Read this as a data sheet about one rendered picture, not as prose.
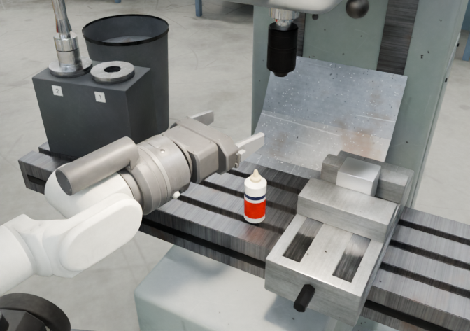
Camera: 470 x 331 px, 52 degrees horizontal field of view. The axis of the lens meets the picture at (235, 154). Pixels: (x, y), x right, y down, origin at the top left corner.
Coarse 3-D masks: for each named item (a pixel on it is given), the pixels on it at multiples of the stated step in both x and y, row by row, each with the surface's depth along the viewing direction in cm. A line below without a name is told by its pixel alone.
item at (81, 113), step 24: (48, 72) 102; (72, 72) 99; (96, 72) 99; (120, 72) 99; (144, 72) 102; (48, 96) 101; (72, 96) 99; (96, 96) 98; (120, 96) 96; (144, 96) 103; (48, 120) 105; (72, 120) 103; (96, 120) 101; (120, 120) 99; (144, 120) 105; (48, 144) 109; (72, 144) 107; (96, 144) 105
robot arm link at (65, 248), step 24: (24, 216) 53; (96, 216) 53; (120, 216) 55; (24, 240) 51; (48, 240) 50; (72, 240) 51; (96, 240) 54; (120, 240) 57; (48, 264) 52; (72, 264) 52
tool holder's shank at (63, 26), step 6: (54, 0) 94; (60, 0) 94; (54, 6) 95; (60, 6) 95; (54, 12) 96; (60, 12) 95; (60, 18) 96; (66, 18) 97; (60, 24) 97; (66, 24) 97; (60, 30) 97; (66, 30) 97; (66, 36) 98
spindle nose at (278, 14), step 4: (272, 8) 72; (276, 8) 71; (272, 12) 72; (276, 12) 72; (280, 12) 71; (284, 12) 71; (288, 12) 71; (292, 12) 71; (296, 12) 72; (272, 16) 72; (276, 16) 72; (280, 16) 72; (284, 16) 72; (288, 16) 72; (292, 16) 72; (296, 16) 72
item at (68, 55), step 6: (60, 48) 98; (66, 48) 98; (72, 48) 99; (78, 48) 101; (60, 54) 99; (66, 54) 99; (72, 54) 100; (78, 54) 101; (60, 60) 100; (66, 60) 100; (72, 60) 100; (78, 60) 101; (66, 66) 101; (72, 66) 101
